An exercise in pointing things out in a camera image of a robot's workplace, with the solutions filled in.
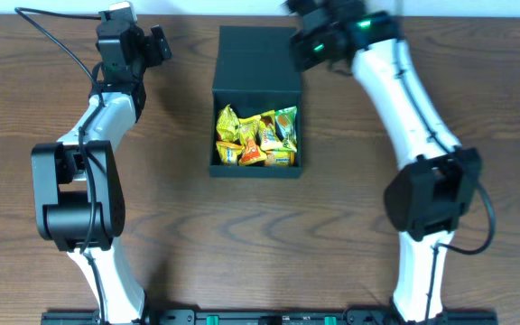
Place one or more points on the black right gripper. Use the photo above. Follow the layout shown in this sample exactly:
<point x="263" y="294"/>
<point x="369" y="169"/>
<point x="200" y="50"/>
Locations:
<point x="298" y="45"/>

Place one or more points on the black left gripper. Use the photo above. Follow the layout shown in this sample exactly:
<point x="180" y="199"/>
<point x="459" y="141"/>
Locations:
<point x="153" y="57"/>

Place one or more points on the green pandan cake snack packet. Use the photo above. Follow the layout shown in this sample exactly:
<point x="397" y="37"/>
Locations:
<point x="285" y="120"/>

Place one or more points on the dark green box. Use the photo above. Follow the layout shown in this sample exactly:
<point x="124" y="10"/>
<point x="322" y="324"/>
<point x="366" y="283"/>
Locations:
<point x="255" y="73"/>

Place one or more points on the yellow chocolate wafer snack packet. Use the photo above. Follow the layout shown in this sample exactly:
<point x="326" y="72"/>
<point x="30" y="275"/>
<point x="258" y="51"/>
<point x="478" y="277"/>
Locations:
<point x="227" y="126"/>

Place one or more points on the yellow chocolate cake snack packet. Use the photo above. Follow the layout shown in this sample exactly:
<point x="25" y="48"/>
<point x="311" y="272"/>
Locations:
<point x="268" y="137"/>

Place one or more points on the yellow cheddar sandwich snack packet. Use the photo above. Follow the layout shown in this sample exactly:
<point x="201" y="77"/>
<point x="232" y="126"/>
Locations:
<point x="228" y="152"/>

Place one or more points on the orange cracker snack packet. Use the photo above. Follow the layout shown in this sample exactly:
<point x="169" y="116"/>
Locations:
<point x="279" y="159"/>

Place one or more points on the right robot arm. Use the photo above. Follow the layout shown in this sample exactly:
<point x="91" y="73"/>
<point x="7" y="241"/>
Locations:
<point x="436" y="177"/>

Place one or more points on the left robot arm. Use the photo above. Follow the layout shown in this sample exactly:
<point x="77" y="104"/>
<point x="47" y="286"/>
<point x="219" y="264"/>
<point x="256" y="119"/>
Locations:
<point x="78" y="197"/>

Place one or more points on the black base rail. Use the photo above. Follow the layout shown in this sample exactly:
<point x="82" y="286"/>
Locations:
<point x="350" y="317"/>

